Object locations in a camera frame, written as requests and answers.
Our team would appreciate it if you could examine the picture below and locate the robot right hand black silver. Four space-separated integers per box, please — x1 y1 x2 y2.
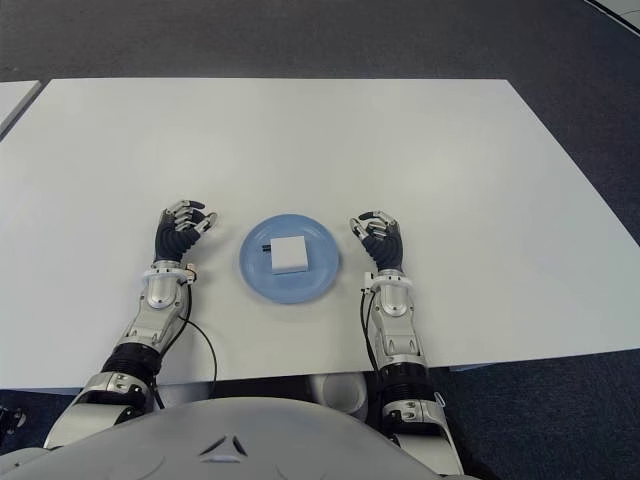
348 209 404 274

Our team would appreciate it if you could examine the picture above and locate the robot left hand black silver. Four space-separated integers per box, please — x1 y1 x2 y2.
152 198 219 264

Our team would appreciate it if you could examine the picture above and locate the white charger block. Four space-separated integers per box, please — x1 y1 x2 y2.
259 234 310 276

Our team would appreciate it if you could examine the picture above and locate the blue round plate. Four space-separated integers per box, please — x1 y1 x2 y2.
238 213 344 305

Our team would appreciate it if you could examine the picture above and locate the grey robot torso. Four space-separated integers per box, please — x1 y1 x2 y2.
0 397 441 480

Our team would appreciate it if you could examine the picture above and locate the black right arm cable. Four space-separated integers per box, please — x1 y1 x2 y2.
363 292 389 381

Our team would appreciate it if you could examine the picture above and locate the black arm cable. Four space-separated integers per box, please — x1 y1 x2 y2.
363 292 389 381
154 279 219 409

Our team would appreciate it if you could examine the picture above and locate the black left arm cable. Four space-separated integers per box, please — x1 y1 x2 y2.
154 279 219 409

